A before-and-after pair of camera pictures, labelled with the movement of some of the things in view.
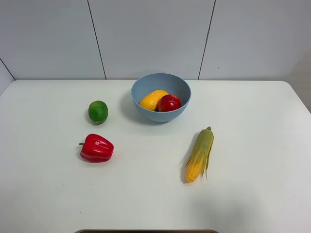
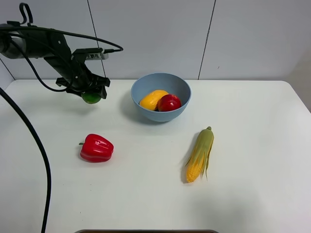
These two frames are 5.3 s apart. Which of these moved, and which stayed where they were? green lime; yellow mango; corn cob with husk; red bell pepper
Moved: green lime
Stayed: yellow mango; red bell pepper; corn cob with husk
